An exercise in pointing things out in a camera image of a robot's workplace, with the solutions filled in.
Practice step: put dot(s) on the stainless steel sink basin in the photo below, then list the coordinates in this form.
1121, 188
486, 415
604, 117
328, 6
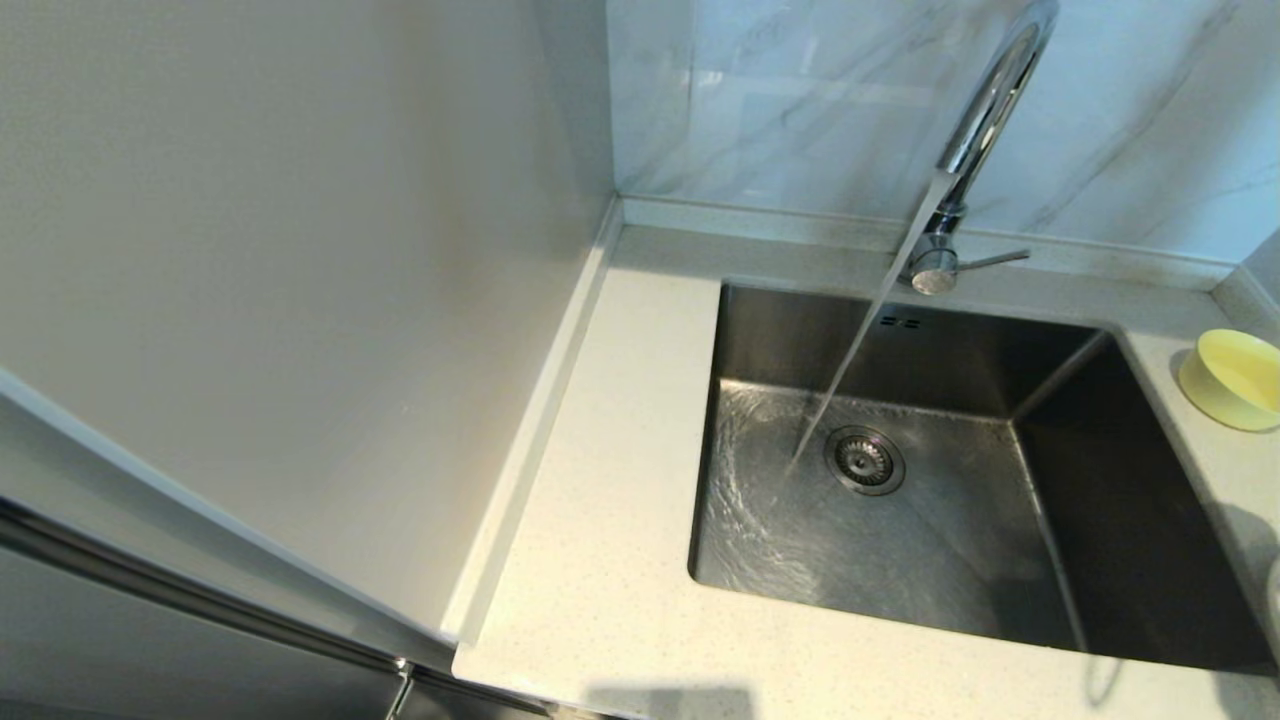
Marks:
950, 570

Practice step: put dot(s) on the round metal drain strainer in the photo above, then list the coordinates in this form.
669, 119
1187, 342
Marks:
864, 461

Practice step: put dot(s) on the grey metal appliance door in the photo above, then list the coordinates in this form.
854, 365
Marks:
150, 640

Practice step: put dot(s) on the yellow plastic bowl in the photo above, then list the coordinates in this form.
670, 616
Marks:
1238, 385

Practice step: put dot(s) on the chrome gooseneck kitchen faucet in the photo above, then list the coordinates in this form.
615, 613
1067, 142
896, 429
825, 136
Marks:
990, 110

